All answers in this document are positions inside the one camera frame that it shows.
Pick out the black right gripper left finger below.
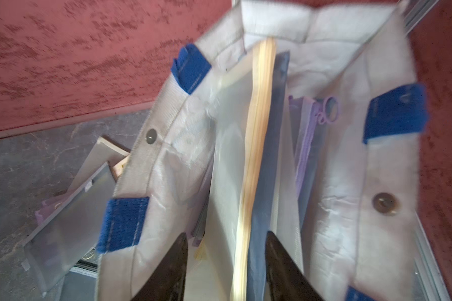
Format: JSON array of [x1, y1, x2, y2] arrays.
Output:
[[131, 233, 188, 301]]

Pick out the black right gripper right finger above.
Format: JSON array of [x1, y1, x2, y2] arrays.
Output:
[[265, 231, 323, 301]]

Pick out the purple mesh pencil pouch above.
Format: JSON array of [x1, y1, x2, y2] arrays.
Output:
[[288, 95, 340, 225]]

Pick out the far yellow trimmed pouch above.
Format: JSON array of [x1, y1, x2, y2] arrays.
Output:
[[185, 38, 276, 300]]

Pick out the dark grey mesh pouch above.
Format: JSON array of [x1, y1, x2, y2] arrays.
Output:
[[246, 51, 290, 300]]

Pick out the white canvas bag blue handles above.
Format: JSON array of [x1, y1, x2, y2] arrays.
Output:
[[95, 1, 428, 300]]

